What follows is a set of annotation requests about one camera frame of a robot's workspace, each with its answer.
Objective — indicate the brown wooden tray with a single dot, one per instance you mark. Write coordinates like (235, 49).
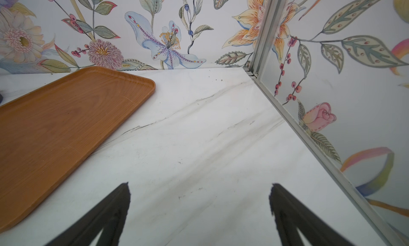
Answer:
(48, 133)

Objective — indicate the aluminium frame post right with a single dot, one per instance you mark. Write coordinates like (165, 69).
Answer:
(338, 73)

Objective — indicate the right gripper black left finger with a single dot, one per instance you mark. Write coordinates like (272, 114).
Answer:
(106, 221)

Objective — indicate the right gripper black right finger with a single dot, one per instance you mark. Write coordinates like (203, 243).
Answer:
(293, 218)

